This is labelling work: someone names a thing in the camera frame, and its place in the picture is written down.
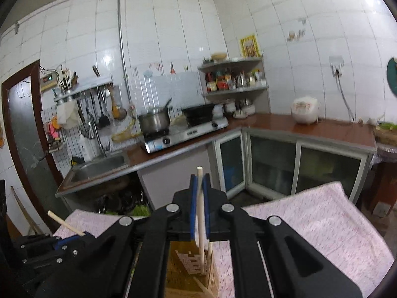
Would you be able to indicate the steel corner shelf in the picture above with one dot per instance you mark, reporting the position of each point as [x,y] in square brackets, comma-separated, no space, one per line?
[235,91]

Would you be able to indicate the floral tablecloth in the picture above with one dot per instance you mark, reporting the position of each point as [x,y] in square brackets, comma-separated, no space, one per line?
[310,223]

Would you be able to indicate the steel wall pipe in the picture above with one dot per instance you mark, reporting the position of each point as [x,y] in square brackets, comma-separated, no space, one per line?
[122,52]

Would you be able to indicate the black wok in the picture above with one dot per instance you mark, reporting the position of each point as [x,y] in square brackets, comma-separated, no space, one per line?
[198,111]

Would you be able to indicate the beige bowl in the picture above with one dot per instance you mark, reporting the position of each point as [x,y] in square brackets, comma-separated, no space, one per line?
[219,56]

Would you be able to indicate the white soap bottle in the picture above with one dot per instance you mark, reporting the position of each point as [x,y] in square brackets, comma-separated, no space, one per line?
[86,149]

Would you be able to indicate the yellow wall poster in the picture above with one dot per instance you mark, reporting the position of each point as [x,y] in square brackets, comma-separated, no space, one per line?
[249,46]

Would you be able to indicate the plastic covered side table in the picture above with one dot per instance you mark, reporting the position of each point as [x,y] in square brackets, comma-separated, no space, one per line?
[386,180]

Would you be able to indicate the steel gas stove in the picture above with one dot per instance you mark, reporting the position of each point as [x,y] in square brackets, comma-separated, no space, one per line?
[186,133]

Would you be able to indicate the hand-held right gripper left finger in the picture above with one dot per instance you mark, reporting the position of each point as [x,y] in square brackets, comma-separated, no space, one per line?
[193,205]

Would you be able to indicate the red label sauce bottle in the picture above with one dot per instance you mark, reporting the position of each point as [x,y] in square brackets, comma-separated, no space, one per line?
[222,83]

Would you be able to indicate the steel pot with lid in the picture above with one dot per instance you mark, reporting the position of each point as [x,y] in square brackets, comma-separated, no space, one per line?
[153,122]

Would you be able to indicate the black hanging spatula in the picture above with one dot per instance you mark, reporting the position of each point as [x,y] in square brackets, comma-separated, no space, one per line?
[103,119]

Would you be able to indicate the small steel kettle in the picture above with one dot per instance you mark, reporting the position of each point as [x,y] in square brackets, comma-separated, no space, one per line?
[242,80]

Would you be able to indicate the white wall socket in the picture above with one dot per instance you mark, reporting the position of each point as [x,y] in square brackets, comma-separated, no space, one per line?
[336,63]

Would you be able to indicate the white rice cooker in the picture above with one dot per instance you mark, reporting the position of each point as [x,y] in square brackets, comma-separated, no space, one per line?
[305,111]

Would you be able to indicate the leaning wooden sticks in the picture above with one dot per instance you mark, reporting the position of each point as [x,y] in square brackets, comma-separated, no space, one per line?
[26,211]

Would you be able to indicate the steel wall utensil rack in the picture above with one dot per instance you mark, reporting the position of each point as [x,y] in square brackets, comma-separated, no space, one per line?
[86,90]

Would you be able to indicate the dark red sauce bottle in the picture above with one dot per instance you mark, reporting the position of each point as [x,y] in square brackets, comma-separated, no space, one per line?
[210,83]

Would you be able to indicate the yellow perforated utensil holder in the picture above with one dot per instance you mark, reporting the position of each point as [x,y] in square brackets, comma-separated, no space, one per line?
[186,273]

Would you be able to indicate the steel sink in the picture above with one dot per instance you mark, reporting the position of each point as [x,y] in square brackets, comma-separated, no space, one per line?
[96,170]

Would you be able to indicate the kitchen counter cabinet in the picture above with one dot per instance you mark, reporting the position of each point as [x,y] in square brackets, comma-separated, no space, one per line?
[279,133]

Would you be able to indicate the stack of dishes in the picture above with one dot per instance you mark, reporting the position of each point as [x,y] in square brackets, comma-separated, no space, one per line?
[240,108]

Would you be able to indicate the wooden hanging ladle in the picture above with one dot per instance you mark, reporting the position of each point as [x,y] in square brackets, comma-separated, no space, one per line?
[117,110]

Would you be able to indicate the green chili peppers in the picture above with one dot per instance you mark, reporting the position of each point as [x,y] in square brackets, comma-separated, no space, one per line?
[387,125]

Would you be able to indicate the dark dish cloth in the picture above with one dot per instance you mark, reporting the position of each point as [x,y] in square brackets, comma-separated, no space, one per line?
[77,160]

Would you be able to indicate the round green cutting board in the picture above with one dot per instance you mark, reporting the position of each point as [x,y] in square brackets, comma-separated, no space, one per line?
[392,77]

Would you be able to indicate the small white cup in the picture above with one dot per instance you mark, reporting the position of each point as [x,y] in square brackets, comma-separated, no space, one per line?
[369,121]

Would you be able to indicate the beige wall control box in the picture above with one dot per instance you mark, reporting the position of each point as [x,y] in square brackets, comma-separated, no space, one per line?
[49,82]

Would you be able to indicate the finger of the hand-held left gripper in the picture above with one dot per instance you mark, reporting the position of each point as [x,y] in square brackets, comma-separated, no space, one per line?
[69,243]

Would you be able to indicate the white plastic bag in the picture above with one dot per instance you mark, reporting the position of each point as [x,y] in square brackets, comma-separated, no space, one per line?
[69,116]

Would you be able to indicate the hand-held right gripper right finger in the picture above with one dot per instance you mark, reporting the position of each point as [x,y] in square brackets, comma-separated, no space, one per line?
[207,211]

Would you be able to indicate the steel faucet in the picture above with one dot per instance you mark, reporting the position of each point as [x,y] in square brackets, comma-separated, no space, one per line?
[99,139]

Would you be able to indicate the wooden chopping board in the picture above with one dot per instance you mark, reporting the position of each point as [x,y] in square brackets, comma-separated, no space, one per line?
[386,136]

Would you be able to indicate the steel cutlery canister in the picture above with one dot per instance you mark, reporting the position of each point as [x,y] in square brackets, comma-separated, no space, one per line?
[68,82]

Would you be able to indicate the brown framed glass door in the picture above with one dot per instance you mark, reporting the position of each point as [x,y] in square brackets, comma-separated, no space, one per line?
[28,136]

